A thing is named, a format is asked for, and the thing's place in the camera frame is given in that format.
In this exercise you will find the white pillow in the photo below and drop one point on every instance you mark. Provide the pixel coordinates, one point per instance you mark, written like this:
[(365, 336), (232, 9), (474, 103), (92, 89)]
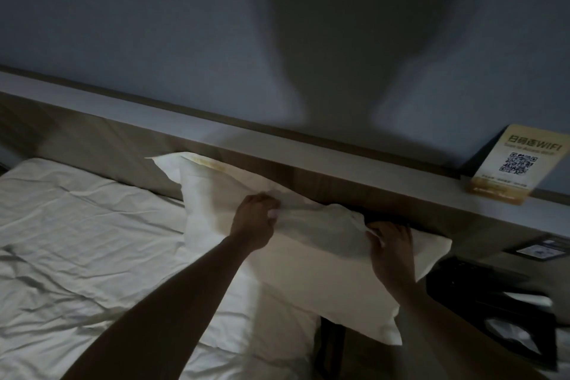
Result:
[(320, 273)]

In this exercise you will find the person's right forearm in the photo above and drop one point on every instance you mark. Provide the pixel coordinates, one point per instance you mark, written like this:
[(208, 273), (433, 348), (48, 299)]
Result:
[(454, 339)]

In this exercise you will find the white bed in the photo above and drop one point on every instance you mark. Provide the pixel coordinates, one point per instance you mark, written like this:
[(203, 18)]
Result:
[(89, 224)]

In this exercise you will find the person's right hand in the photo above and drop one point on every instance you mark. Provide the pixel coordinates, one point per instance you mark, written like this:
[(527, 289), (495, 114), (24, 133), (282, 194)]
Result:
[(394, 255)]

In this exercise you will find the gold sign card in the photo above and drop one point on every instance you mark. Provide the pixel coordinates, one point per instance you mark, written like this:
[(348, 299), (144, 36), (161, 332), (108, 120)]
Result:
[(516, 166)]

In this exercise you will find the black tissue box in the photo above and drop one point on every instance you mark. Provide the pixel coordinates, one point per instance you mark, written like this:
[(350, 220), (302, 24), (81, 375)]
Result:
[(481, 299)]

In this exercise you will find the person's left hand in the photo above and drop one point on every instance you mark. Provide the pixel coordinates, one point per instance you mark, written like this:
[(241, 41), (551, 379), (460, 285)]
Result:
[(254, 221)]

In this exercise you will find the wooden headboard with ledge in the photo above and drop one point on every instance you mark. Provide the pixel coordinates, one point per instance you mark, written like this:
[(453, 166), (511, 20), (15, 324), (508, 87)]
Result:
[(133, 126)]

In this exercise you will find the black wall switch panel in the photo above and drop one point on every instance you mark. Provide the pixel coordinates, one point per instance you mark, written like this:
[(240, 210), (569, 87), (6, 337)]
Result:
[(541, 250)]

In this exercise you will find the person's left forearm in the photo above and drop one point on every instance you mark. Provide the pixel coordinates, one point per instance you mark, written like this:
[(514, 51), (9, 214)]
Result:
[(169, 317)]

